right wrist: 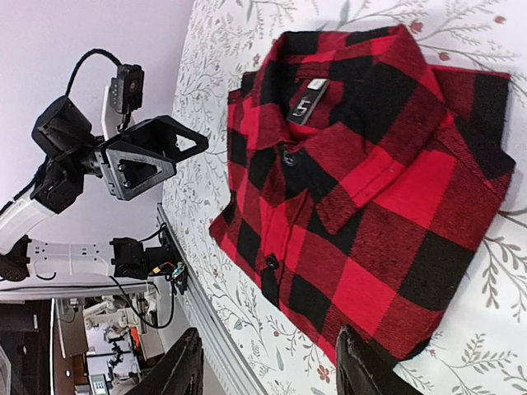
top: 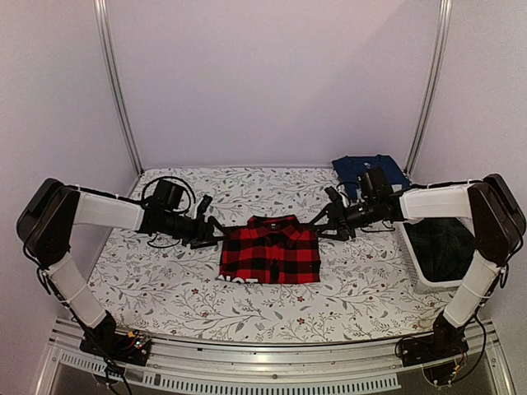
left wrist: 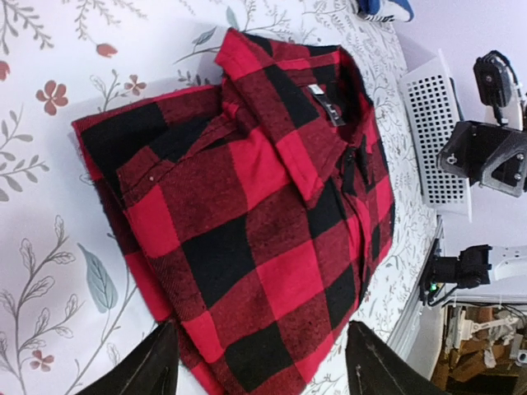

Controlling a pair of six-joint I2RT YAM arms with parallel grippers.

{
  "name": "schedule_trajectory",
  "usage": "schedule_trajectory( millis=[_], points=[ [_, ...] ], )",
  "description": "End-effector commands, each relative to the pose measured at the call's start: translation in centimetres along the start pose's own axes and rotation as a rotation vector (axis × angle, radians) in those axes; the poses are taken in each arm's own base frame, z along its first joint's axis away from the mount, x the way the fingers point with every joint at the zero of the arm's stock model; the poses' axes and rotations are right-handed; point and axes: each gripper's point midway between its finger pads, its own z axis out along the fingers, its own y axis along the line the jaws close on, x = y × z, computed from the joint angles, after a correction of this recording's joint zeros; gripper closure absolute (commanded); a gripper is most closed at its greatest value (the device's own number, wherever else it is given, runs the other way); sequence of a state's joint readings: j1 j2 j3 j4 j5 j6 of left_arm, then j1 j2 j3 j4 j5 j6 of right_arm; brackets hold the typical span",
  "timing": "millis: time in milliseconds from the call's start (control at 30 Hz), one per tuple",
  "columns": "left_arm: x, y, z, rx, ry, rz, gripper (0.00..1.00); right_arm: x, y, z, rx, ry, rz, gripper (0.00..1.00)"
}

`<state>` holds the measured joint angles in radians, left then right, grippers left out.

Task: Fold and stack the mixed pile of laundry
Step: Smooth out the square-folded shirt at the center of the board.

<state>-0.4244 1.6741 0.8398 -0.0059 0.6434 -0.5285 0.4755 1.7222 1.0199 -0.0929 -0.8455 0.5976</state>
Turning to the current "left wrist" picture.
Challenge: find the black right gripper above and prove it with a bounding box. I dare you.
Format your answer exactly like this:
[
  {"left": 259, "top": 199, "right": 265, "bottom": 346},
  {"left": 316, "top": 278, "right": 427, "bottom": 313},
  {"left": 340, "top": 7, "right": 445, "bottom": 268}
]
[{"left": 437, "top": 121, "right": 526, "bottom": 198}]

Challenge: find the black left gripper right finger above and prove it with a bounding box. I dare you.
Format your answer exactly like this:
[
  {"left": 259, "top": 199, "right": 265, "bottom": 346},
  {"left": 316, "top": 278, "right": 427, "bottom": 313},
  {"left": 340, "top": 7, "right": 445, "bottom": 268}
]
[{"left": 345, "top": 321, "right": 445, "bottom": 395}]

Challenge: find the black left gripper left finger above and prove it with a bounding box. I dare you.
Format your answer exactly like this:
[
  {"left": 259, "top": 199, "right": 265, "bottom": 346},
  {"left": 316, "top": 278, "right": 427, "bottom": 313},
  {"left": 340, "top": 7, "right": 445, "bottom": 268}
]
[{"left": 79, "top": 321, "right": 180, "bottom": 395}]

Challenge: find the red black plaid shirt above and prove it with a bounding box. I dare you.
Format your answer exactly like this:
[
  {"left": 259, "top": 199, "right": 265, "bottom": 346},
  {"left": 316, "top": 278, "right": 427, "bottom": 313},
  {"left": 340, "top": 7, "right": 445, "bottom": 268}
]
[{"left": 72, "top": 29, "right": 395, "bottom": 394}]

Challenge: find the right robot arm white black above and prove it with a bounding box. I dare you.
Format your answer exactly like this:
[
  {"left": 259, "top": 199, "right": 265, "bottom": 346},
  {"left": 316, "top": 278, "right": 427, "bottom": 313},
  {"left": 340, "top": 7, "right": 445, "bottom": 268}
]
[{"left": 434, "top": 121, "right": 526, "bottom": 289}]

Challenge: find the white plastic laundry basket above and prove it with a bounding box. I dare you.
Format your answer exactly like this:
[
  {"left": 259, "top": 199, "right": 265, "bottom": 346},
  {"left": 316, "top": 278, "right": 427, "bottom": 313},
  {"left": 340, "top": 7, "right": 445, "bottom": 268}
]
[{"left": 399, "top": 52, "right": 472, "bottom": 219}]

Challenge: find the floral patterned table cloth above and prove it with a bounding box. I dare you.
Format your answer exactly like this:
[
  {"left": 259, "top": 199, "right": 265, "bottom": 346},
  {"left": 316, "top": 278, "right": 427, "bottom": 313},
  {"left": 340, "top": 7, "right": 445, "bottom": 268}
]
[{"left": 1, "top": 1, "right": 436, "bottom": 394}]

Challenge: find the folded navy blue shirt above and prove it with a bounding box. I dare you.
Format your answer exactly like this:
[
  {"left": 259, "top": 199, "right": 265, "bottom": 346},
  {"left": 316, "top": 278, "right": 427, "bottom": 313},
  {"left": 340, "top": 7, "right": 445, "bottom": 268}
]
[{"left": 357, "top": 0, "right": 414, "bottom": 22}]

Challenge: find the aluminium front rail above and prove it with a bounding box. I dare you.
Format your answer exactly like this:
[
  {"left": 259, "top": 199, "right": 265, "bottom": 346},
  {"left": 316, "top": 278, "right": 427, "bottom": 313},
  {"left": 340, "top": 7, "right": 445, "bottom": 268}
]
[{"left": 386, "top": 217, "right": 448, "bottom": 379}]

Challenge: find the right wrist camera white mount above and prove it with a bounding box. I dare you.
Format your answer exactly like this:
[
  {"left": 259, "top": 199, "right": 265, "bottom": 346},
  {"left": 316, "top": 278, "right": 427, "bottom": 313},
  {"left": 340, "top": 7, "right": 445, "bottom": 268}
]
[{"left": 473, "top": 50, "right": 526, "bottom": 131}]

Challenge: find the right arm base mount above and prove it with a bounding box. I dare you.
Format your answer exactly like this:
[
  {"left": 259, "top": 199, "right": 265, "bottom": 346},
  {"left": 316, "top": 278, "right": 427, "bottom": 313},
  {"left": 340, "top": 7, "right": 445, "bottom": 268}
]
[{"left": 419, "top": 239, "right": 492, "bottom": 307}]

